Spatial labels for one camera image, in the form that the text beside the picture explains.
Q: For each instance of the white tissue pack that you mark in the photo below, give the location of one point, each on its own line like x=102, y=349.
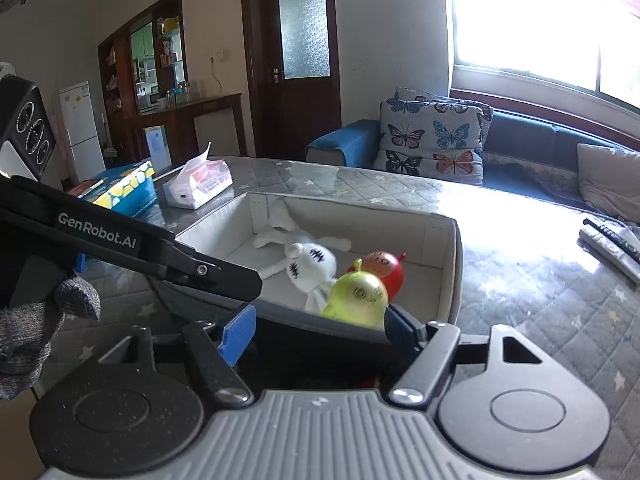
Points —
x=200, y=180

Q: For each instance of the dark wooden glass door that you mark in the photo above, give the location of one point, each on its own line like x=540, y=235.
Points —
x=292, y=74

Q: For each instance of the red round toy figure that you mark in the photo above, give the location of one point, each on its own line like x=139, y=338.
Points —
x=388, y=269

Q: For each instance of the yellow-green round toy figure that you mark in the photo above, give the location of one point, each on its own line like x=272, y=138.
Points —
x=358, y=297

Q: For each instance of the grey knit gloved left hand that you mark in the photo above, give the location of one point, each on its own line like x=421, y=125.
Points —
x=27, y=332

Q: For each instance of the grey sofa cushion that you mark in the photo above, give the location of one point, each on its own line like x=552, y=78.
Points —
x=609, y=180

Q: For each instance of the blue sofa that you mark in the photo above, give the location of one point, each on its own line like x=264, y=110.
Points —
x=522, y=155

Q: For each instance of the white cardboard sorting box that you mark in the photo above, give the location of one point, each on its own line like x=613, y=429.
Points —
x=433, y=266

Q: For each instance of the blue yellow cardboard box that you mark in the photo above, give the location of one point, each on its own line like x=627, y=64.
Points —
x=128, y=190

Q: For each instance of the white knitted rabbit toy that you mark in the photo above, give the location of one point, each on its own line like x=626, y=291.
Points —
x=309, y=263

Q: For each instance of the white refrigerator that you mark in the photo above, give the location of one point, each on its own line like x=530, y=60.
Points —
x=80, y=132

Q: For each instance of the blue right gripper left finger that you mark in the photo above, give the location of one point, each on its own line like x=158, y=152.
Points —
x=237, y=334

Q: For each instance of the grey remote control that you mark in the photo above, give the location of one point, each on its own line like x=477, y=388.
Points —
x=612, y=247

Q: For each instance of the dark wooden cabinet shelf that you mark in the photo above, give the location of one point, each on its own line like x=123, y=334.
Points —
x=145, y=84

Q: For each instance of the butterfly print pillow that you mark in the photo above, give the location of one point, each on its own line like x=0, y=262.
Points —
x=436, y=138

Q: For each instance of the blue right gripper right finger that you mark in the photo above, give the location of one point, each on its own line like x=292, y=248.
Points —
x=400, y=330

